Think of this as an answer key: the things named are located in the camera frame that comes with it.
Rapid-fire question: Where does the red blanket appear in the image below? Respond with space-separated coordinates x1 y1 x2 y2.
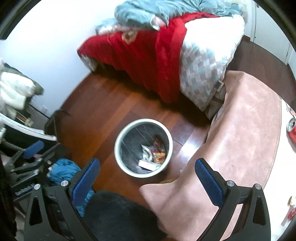
77 13 215 103

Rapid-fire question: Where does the red cola can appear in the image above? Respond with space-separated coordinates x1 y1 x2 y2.
287 118 296 145

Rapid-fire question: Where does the striped bed mattress cover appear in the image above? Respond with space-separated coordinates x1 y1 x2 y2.
264 100 295 240

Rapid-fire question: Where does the orange chips snack bag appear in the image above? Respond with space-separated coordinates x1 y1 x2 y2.
151 135 167 165

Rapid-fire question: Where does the teal quilt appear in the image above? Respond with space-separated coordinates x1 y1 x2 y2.
95 0 246 35

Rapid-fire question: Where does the white door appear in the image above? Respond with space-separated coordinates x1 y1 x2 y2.
251 3 295 71

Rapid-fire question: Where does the pink bed blanket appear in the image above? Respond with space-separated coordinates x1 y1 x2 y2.
139 71 281 240

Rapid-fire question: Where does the white cardboard box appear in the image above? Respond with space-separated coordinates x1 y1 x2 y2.
138 160 161 171

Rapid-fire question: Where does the white paper wrapper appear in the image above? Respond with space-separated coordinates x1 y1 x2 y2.
142 145 153 162

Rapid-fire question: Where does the checkered grey pillow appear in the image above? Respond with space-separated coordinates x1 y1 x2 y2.
180 15 245 111

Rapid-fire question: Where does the white round trash bin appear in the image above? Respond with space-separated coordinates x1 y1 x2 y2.
114 118 173 178

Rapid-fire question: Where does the blue jacket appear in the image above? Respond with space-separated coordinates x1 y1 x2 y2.
47 158 95 217

